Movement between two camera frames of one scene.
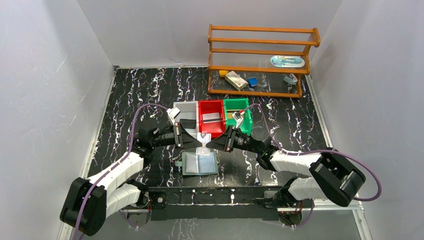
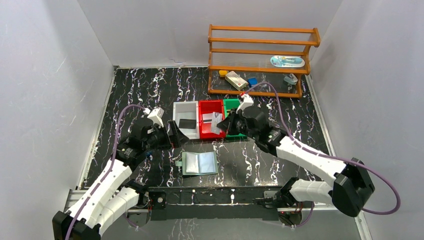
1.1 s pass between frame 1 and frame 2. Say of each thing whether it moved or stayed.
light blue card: moved
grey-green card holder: stayed
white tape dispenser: stayed
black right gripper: moved
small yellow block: stayed
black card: stayed
